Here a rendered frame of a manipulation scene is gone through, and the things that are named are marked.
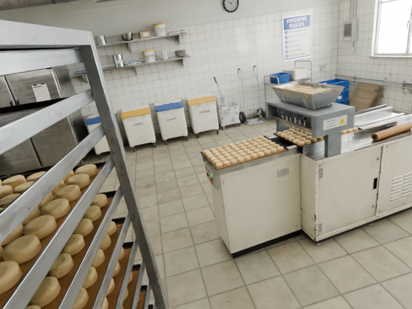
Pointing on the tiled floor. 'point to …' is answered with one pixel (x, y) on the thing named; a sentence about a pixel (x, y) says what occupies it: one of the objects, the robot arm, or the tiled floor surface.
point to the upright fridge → (56, 152)
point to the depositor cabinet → (355, 184)
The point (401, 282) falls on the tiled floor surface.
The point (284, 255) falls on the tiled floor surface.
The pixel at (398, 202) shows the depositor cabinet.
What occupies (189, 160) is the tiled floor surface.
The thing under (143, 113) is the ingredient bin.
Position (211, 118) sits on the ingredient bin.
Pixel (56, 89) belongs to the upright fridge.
